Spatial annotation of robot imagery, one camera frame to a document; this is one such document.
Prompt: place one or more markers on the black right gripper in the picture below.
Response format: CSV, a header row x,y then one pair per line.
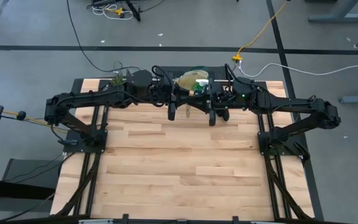
x,y
212,116

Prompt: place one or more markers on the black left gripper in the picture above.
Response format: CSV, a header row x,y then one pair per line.
x,y
171,109

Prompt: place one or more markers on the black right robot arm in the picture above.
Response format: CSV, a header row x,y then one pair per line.
x,y
291,104

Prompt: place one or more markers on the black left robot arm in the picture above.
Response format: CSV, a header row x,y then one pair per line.
x,y
85,98

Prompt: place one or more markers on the beige green gardening bag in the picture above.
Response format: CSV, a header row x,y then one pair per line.
x,y
188,79

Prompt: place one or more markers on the potted plants black planter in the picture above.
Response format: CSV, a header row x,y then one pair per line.
x,y
117,81

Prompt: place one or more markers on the dark grey bench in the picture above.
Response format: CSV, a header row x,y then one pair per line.
x,y
26,169

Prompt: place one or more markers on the black aluminium rig frame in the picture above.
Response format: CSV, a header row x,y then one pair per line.
x,y
151,222

